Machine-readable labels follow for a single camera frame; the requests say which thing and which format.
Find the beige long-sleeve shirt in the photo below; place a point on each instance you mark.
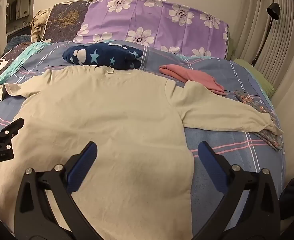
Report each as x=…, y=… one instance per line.
x=112, y=120

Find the beige knitted garment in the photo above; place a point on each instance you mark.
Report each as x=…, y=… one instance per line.
x=38, y=25

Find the dark wooden shelf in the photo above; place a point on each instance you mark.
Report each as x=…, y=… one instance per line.
x=17, y=10

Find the purple floral quilt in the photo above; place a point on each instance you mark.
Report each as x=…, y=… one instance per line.
x=149, y=20

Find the black desk lamp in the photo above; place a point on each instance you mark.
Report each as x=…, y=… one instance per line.
x=273, y=11

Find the white pleated curtain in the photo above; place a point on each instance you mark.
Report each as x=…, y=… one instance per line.
x=291, y=55

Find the dark tree print mattress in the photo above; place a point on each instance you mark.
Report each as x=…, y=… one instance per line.
x=62, y=20

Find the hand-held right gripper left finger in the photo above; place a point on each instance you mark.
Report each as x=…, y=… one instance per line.
x=85, y=163

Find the navy star print cloth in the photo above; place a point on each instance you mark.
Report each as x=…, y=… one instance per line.
x=99, y=55

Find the pink garment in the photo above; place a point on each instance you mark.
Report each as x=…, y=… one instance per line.
x=194, y=78

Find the grey floral sequined garment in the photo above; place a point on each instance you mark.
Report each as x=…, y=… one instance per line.
x=254, y=103

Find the blue striped bed sheet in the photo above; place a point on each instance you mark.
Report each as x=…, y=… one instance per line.
x=236, y=160

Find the blue fuzzy blanket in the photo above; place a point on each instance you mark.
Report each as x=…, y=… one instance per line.
x=17, y=40

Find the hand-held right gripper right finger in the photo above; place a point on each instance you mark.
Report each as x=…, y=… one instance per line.
x=212, y=165

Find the green pillow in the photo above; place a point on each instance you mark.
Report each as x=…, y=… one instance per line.
x=254, y=75

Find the teal blanket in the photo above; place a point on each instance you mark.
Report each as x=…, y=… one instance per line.
x=19, y=60

